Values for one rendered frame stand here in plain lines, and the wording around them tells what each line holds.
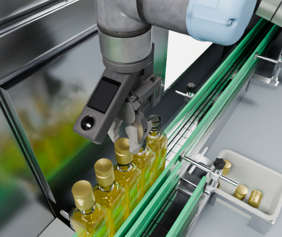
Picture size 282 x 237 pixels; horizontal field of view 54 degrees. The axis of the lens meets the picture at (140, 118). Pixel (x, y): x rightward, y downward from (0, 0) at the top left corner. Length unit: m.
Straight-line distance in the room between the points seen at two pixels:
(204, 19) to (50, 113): 0.34
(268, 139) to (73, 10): 0.92
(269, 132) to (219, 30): 0.97
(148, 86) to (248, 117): 0.85
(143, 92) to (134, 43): 0.10
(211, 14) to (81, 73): 0.32
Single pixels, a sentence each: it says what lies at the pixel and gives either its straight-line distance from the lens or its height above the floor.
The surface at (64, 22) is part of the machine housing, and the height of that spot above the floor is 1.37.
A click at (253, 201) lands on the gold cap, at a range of 0.94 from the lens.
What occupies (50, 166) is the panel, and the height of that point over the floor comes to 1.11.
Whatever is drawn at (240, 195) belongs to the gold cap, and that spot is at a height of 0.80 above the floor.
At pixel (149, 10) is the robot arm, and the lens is 0.32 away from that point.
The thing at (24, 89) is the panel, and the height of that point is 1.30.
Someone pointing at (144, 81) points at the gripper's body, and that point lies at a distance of 0.46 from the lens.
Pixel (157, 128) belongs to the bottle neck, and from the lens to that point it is 0.62.
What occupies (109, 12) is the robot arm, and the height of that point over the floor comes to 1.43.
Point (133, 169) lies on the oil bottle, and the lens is 0.59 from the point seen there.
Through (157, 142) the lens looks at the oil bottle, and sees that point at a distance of 0.64.
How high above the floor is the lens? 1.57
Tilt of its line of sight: 45 degrees down
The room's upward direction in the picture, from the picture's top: straight up
